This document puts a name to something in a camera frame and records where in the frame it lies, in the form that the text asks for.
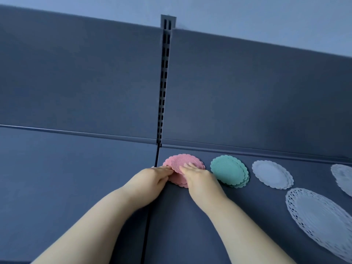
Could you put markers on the person's right hand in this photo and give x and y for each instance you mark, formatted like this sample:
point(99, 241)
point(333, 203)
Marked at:
point(203, 189)

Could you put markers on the person's left hand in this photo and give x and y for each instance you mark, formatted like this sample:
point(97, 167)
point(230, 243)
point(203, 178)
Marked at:
point(145, 186)

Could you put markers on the mixed pile of coasters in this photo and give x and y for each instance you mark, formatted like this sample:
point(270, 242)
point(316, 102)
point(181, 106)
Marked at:
point(343, 178)

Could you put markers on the person's right forearm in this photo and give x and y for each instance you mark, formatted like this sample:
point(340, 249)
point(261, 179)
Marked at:
point(247, 236)

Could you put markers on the person's left forearm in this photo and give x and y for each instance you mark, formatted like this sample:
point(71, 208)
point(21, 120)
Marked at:
point(90, 230)

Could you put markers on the black slotted shelf upright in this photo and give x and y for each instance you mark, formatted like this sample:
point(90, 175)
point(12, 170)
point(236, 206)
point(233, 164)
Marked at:
point(164, 79)

